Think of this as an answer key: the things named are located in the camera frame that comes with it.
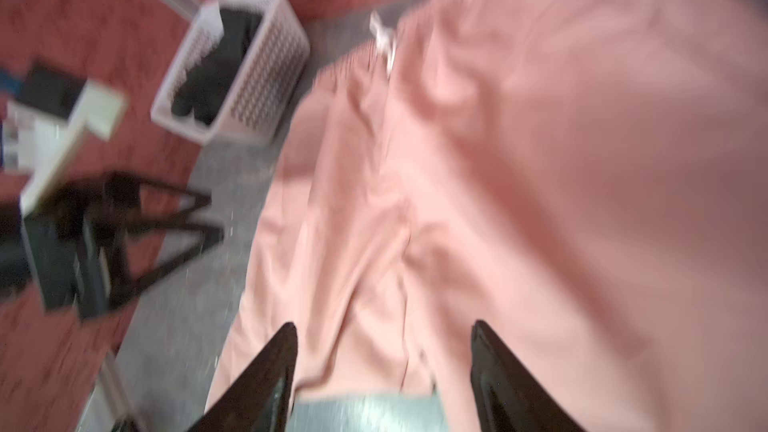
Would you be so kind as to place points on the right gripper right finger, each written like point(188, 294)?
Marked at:
point(507, 396)

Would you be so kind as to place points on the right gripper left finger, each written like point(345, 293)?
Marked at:
point(260, 398)

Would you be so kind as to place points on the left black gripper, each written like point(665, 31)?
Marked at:
point(54, 247)

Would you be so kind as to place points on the white plastic basket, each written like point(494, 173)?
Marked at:
point(263, 86)

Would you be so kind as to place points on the pink shorts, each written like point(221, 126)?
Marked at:
point(589, 177)

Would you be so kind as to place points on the black shorts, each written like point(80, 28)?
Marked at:
point(207, 83)

